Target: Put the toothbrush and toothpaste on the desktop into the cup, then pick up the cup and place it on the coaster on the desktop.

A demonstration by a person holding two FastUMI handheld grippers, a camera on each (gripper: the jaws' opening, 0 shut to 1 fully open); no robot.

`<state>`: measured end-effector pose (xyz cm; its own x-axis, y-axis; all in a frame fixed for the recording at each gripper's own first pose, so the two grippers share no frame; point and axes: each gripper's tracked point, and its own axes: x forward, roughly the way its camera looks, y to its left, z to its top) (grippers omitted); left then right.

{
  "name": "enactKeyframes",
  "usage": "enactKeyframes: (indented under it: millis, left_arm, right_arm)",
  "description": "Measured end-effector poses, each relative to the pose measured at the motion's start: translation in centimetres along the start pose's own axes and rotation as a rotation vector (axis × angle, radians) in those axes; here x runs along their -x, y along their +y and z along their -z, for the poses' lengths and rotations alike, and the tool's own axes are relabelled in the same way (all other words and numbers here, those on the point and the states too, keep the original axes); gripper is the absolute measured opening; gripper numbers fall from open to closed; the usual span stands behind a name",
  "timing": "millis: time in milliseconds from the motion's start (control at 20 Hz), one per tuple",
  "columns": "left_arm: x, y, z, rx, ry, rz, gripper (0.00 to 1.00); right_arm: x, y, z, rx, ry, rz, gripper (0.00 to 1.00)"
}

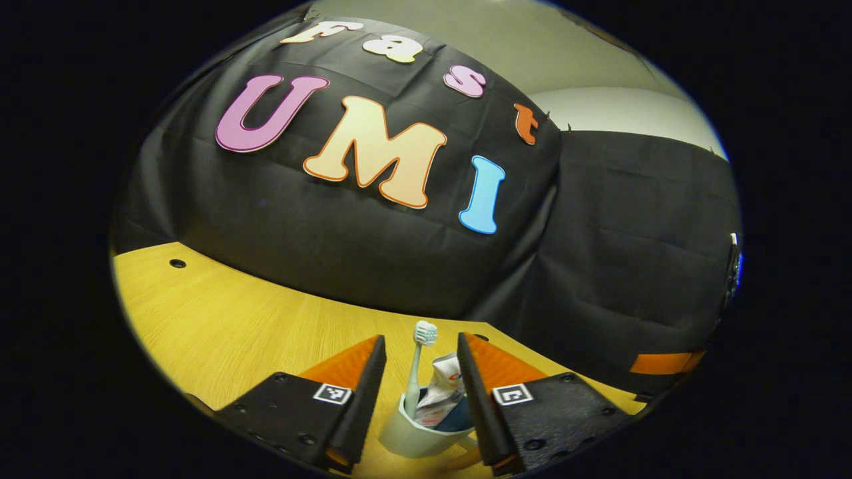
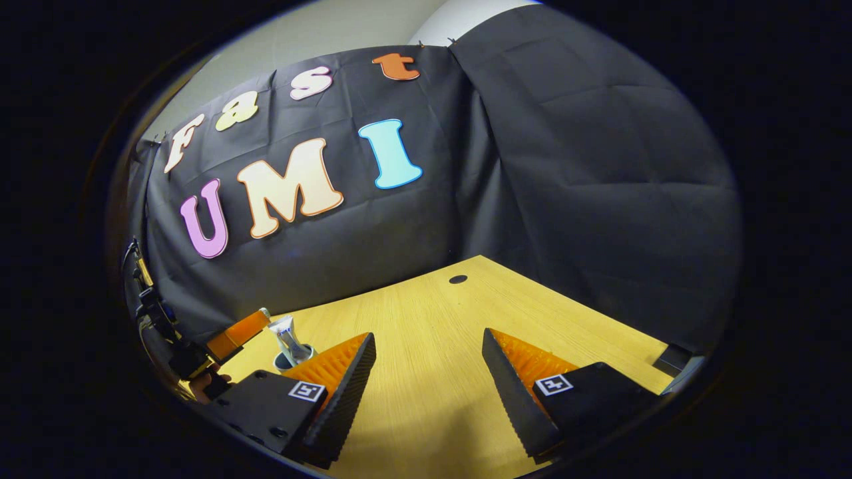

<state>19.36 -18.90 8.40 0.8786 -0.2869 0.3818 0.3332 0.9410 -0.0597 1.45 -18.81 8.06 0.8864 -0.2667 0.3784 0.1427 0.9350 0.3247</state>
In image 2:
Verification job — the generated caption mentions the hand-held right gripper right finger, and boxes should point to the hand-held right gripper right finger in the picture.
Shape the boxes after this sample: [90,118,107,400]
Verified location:
[482,327,666,464]

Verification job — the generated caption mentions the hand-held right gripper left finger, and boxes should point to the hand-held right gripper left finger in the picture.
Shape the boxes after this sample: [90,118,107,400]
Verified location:
[212,332,377,470]

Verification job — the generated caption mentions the white toothpaste tube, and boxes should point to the white toothpaste tube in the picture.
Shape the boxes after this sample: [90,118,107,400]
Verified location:
[268,315,314,367]

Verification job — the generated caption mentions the pale green cup wooden handle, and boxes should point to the pale green cup wooden handle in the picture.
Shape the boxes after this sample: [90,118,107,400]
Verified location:
[273,344,319,372]

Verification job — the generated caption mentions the wooden desktop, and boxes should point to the wooden desktop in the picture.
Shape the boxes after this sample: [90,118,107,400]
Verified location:
[220,255,676,479]

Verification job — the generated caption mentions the black backdrop cloth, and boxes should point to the black backdrop cloth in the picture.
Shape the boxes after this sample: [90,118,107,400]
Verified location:
[126,3,743,353]

